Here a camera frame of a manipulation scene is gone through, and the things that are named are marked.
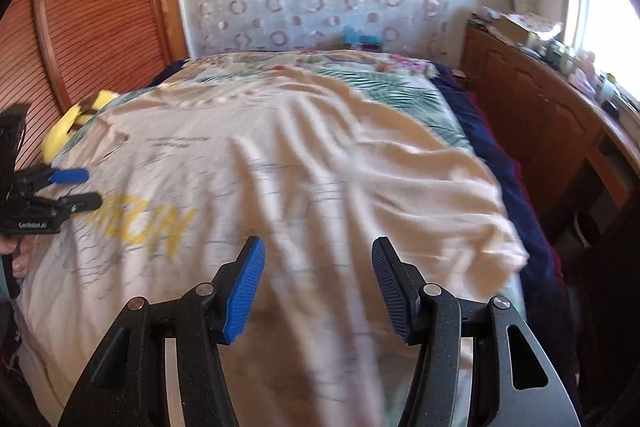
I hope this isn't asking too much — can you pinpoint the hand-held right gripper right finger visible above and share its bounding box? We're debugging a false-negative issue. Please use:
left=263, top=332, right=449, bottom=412
left=371, top=236, right=583, bottom=427

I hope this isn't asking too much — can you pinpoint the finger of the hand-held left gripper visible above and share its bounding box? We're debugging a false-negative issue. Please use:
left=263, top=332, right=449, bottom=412
left=30, top=191, right=104, bottom=219
left=27, top=168, right=91, bottom=188

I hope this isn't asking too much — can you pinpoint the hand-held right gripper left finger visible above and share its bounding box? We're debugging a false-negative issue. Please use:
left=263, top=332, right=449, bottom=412
left=59, top=236, right=267, bottom=427

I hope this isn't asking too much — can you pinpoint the cream printed t-shirt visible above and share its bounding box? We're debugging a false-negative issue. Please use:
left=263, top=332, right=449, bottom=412
left=17, top=69, right=529, bottom=427

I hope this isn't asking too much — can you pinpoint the person's left hand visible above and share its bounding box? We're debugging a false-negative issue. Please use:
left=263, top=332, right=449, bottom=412
left=0, top=238, right=32, bottom=282

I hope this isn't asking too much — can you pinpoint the yellow plush toy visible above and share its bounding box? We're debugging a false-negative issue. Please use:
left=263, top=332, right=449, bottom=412
left=42, top=89, right=121, bottom=160

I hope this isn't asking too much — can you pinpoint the wooden slatted wardrobe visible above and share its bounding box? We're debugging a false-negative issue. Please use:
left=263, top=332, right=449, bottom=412
left=0, top=0, right=190, bottom=188

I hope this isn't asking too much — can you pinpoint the navy blue blanket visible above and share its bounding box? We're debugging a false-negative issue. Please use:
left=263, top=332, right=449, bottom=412
left=147, top=59, right=571, bottom=308

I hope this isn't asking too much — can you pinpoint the leaf print bedsheet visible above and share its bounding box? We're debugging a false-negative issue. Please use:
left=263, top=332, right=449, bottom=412
left=97, top=51, right=530, bottom=323

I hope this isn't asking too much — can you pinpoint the dark bag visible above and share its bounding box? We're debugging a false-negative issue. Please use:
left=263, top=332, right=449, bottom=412
left=567, top=202, right=640, bottom=427

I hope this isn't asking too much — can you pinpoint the wooden sideboard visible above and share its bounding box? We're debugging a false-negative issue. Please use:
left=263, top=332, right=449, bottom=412
left=459, top=19, right=640, bottom=258

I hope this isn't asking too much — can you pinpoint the blue plastic toy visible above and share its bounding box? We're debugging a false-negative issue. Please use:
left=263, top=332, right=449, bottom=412
left=341, top=26, right=384, bottom=53

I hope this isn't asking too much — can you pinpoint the cardboard box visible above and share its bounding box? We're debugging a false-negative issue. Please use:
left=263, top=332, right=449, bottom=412
left=492, top=14, right=540, bottom=46

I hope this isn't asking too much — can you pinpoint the row of small containers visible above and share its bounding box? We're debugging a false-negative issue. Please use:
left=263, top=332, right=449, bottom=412
left=530, top=34, right=637, bottom=114

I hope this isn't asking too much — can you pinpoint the polka dot paper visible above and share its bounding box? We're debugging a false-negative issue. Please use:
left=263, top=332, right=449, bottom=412
left=510, top=9, right=565, bottom=34

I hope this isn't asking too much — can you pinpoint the window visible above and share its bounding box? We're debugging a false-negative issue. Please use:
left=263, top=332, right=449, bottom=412
left=569, top=0, right=640, bottom=108

